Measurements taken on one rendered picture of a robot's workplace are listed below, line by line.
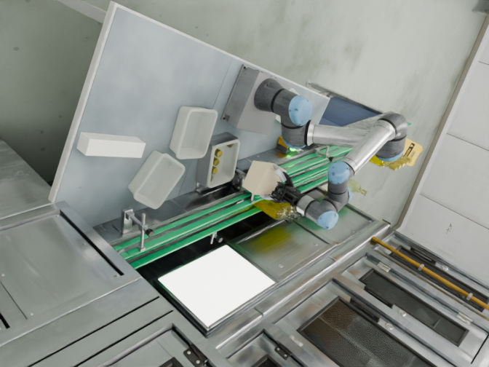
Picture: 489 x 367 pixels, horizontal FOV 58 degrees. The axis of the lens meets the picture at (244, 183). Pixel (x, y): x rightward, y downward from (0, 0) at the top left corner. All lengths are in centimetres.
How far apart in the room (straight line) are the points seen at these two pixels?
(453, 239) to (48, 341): 776
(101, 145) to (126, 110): 17
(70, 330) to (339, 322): 114
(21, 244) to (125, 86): 63
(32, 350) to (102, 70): 88
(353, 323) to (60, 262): 120
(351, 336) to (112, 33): 146
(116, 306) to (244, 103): 106
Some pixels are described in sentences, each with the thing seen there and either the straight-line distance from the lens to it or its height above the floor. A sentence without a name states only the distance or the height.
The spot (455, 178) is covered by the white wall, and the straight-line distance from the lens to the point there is 814.
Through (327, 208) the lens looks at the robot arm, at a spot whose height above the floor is 142.
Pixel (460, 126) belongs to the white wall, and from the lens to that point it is 793.
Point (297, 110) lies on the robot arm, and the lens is 188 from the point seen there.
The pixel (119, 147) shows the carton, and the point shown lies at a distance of 166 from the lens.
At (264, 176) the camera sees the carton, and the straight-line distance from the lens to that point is 178.
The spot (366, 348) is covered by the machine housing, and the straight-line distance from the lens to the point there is 194.
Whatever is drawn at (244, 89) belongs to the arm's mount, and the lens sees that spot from 198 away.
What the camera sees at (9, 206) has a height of 70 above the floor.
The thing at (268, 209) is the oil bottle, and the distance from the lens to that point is 219.
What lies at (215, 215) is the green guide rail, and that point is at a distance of 200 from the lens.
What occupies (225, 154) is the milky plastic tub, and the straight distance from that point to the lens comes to 212.
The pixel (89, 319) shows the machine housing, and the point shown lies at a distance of 128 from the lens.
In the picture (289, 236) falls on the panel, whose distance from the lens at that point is 227.
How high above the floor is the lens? 204
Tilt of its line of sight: 32 degrees down
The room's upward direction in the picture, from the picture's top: 123 degrees clockwise
